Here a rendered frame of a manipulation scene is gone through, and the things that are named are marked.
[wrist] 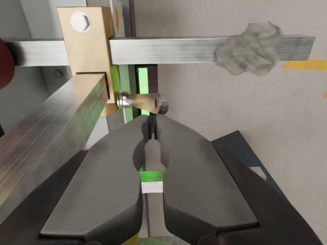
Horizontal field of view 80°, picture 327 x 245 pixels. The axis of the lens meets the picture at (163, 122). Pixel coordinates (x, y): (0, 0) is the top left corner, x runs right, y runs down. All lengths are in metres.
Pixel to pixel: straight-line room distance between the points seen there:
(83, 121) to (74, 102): 0.02
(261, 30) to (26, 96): 0.46
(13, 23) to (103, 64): 0.30
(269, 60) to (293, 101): 1.24
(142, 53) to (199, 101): 1.01
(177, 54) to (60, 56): 0.15
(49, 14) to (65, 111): 0.40
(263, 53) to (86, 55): 0.22
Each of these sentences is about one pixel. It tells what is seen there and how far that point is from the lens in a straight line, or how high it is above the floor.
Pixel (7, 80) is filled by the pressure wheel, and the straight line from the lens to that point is 0.30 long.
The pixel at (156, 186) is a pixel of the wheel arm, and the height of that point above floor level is 0.85.
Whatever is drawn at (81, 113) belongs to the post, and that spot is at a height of 0.97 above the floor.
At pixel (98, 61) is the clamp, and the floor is 0.87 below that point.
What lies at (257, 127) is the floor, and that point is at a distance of 1.49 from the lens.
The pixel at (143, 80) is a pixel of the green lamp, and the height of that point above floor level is 0.70.
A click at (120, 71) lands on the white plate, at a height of 0.79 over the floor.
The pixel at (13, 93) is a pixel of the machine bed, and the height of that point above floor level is 0.74.
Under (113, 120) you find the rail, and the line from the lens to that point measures 0.49.
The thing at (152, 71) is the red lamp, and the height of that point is 0.70.
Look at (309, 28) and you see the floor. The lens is 1.40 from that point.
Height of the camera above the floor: 1.12
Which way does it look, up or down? 60 degrees down
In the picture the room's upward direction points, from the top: 174 degrees clockwise
